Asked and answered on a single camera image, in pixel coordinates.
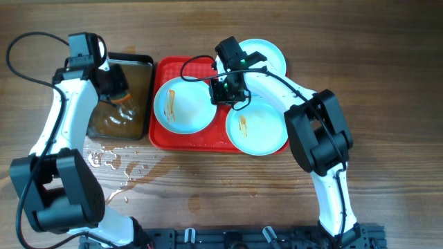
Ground stained pale blue plate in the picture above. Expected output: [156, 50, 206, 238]
[153, 77, 217, 135]

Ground black tray with brown water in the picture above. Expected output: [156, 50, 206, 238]
[87, 53, 155, 140]

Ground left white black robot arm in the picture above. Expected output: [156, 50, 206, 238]
[10, 64, 151, 248]

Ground orange sponge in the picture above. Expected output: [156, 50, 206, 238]
[110, 91, 132, 104]

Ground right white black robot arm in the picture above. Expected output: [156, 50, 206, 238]
[211, 51, 359, 248]

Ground black mounting rail base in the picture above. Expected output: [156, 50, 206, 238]
[78, 224, 386, 249]

